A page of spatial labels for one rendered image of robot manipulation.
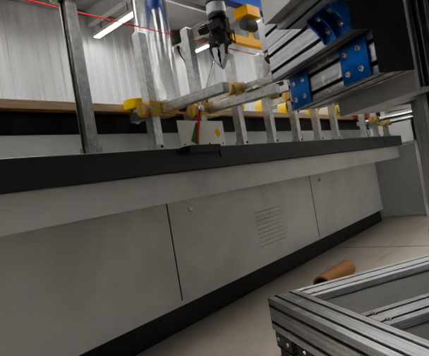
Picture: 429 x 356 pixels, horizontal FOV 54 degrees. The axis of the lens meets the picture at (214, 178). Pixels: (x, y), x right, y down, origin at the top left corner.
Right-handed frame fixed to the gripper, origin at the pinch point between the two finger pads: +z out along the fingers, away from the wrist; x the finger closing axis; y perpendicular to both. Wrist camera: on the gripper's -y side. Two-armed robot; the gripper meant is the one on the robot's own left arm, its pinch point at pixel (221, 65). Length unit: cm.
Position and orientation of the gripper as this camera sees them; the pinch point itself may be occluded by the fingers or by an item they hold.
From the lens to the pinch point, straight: 168.3
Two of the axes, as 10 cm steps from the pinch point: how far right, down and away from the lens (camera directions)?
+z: 1.6, 9.9, -0.2
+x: -7.5, 1.4, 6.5
